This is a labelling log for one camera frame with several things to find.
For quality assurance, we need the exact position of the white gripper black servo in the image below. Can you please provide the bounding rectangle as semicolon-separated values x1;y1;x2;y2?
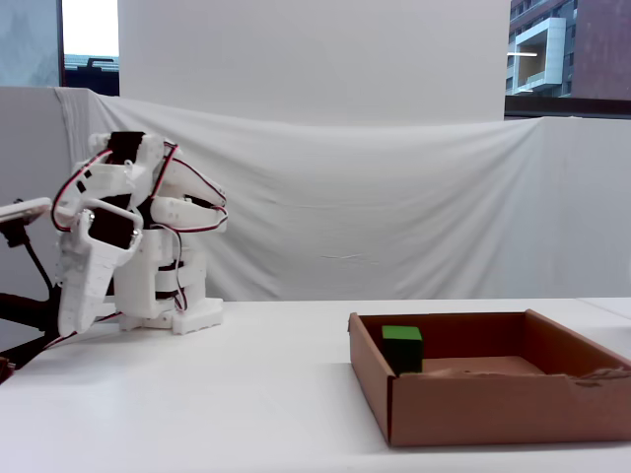
53;197;146;337

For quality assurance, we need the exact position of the green cube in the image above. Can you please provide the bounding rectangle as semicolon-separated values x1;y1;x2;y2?
381;324;425;375

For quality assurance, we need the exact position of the brown cardboard box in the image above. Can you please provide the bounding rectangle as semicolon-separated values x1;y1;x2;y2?
347;308;631;448

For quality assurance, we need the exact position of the white draped cloth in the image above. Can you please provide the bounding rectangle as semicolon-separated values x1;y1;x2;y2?
52;87;631;303

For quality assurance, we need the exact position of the brick building outside window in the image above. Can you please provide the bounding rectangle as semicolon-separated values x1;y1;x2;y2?
506;0;631;99

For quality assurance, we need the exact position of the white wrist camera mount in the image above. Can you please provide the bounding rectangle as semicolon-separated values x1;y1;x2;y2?
0;196;53;247

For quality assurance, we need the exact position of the glass window dark frame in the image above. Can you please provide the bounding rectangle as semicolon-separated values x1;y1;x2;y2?
0;0;120;98

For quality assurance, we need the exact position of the dark window sill frame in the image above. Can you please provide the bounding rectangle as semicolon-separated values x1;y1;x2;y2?
504;96;631;120

